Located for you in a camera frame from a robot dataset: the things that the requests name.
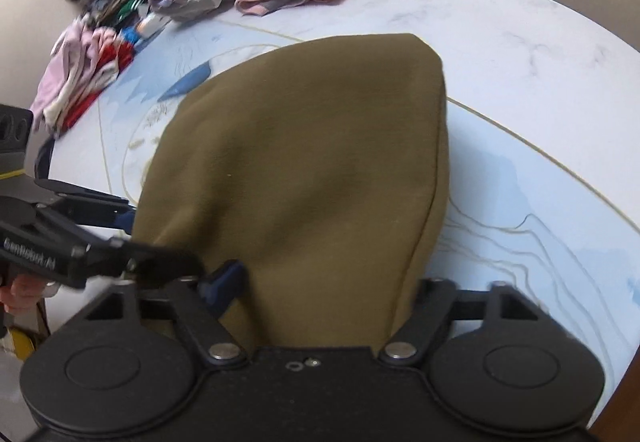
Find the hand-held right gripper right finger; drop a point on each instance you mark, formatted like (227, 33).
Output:
(435, 317)

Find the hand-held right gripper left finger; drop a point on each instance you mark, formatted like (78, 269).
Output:
(225, 287)

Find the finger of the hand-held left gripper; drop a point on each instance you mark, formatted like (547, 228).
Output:
(95, 212)
(160, 264)

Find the olive green sweatshirt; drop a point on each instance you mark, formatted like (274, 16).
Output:
(300, 162)

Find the person's left hand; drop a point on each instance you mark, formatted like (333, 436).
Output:
(25, 294)

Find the green patterned cloth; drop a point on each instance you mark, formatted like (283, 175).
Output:
(127, 9)

